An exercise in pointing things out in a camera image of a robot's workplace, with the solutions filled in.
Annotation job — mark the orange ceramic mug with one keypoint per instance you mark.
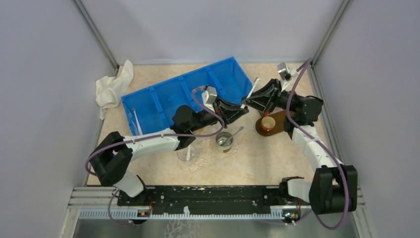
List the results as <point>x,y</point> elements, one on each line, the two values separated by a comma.
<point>268,123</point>

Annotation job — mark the white crumpled cloth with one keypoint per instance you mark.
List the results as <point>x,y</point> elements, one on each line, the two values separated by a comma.
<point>109,90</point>

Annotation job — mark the clear textured oval tray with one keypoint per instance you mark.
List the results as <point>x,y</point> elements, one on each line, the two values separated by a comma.
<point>207,154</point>

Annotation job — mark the silver metal cup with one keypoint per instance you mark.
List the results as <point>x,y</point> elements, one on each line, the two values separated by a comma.
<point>219,140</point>

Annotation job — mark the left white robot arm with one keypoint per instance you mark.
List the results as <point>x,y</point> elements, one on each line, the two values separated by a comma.
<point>110,160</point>

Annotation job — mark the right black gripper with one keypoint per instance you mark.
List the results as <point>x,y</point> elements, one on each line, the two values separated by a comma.
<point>265,98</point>

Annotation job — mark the brown wooden tray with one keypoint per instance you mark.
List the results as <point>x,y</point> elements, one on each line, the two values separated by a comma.
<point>279,118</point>

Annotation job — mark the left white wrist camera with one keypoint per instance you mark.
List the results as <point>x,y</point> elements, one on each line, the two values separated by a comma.
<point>209,97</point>

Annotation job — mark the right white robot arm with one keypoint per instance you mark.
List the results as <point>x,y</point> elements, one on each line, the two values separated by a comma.
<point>334,185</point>

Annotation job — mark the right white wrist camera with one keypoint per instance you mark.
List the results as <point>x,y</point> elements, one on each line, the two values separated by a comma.
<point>285,73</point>

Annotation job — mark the blue divided plastic bin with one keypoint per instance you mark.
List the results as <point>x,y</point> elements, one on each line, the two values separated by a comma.
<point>156,105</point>

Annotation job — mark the aluminium frame rail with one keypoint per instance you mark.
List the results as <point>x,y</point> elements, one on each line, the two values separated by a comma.
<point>95,202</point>

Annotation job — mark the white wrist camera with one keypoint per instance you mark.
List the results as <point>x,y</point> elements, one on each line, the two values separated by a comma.
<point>285,73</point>
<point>209,97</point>

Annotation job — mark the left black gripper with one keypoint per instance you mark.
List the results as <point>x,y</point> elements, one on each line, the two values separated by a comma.
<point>230,112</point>

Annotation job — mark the clear glass cup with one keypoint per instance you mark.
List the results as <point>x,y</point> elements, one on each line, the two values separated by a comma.
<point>181,154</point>

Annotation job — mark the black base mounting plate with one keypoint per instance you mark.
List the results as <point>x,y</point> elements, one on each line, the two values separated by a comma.
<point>215,202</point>

